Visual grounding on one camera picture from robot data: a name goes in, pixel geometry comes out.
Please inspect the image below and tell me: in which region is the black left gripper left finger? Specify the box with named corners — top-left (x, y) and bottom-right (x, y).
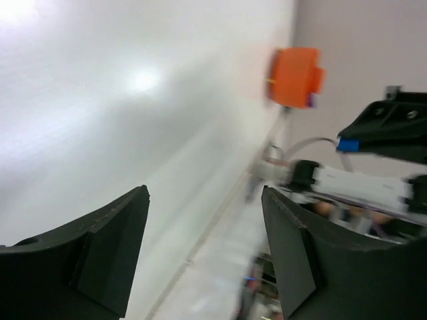
top-left (1, 185), bottom-right (149, 320)

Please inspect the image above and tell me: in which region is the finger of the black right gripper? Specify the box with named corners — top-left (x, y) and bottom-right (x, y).
top-left (358, 145), bottom-right (426, 163)
top-left (338, 91), bottom-right (426, 147)

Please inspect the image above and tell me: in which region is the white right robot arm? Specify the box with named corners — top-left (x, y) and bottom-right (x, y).
top-left (251, 86), bottom-right (426, 226)

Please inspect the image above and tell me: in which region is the orange round divided container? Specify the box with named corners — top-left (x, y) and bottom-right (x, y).
top-left (266, 47), bottom-right (326, 109)

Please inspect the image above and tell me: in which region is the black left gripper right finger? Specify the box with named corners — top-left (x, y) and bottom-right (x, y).
top-left (262, 187), bottom-right (426, 319)

